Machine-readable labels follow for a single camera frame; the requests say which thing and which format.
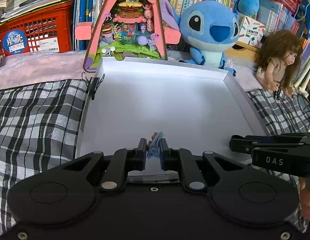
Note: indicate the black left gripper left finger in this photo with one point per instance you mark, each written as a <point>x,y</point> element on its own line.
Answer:
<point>122,162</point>

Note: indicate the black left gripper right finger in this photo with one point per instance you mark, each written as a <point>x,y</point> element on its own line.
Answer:
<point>187,165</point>

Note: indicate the person's right hand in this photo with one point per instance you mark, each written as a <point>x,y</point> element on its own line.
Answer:
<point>304,184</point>

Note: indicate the white cardboard box tray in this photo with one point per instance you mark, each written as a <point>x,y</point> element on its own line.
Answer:
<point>195,108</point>

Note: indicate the black binder clip on box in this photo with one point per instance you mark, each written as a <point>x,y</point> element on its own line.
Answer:
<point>92,84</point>

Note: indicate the black white plaid cloth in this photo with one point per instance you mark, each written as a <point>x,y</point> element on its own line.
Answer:
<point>39,126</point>

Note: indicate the brown haired baby doll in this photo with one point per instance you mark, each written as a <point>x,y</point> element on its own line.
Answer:
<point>278,60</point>

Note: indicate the wooden drawer box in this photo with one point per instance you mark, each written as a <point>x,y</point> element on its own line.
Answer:
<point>243,51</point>

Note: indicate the white patterned stationery box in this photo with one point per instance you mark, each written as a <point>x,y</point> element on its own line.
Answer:
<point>251,32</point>

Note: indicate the pink triangular diorama toy house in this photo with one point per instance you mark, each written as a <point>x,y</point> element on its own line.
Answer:
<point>124,28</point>

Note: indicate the blue Stitch plush toy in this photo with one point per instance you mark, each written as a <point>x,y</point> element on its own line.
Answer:
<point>209,28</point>

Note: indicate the pink glittery cloth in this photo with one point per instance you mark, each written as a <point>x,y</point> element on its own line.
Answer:
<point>40,67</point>

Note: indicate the red plastic crate left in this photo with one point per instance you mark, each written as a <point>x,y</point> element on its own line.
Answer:
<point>49,28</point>

